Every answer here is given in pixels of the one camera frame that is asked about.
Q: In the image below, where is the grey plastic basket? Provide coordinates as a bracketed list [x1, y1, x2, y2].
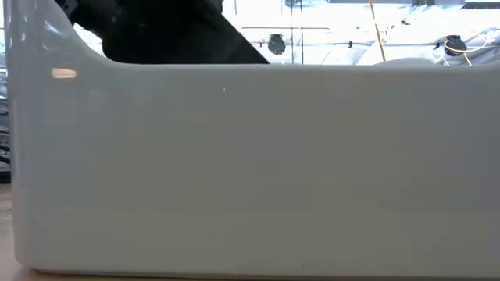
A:
[2, 0, 500, 280]

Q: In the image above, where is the black round floor puck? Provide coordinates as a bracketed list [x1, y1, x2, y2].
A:
[443, 34, 469, 58]
[267, 34, 287, 55]

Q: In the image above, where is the thin dark vertical pole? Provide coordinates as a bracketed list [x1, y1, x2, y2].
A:
[290, 0, 305, 66]

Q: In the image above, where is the wooden chopstick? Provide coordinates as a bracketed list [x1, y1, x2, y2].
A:
[369, 0, 388, 62]

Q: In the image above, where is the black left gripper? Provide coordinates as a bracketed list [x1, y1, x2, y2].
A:
[53, 0, 270, 66]

